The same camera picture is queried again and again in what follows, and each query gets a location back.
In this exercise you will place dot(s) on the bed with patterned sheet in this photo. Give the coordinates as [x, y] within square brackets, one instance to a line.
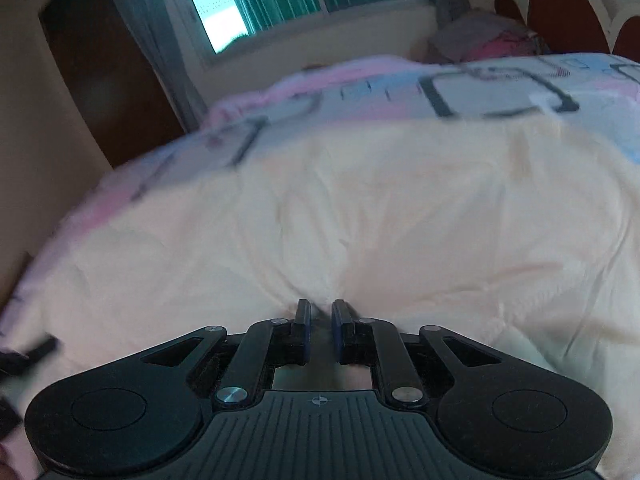
[500, 90]

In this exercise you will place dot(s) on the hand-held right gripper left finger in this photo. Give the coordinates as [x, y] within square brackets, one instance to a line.
[305, 332]

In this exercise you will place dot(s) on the pink folded cloth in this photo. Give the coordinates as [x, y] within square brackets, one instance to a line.
[505, 45]

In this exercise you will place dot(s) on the cream padded jacket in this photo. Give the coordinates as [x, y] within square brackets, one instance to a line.
[400, 220]

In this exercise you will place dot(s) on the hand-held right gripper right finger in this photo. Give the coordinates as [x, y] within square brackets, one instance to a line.
[337, 332]

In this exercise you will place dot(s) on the red and white headboard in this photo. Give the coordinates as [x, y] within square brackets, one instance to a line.
[575, 10]

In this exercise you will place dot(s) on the pile of folded clothes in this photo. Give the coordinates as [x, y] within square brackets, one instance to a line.
[470, 27]

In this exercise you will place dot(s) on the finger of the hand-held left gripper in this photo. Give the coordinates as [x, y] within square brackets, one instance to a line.
[35, 351]

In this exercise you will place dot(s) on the pink floral blanket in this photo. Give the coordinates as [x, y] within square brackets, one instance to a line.
[350, 69]

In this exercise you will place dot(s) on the brown wooden door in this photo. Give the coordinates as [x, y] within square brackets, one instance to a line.
[100, 75]

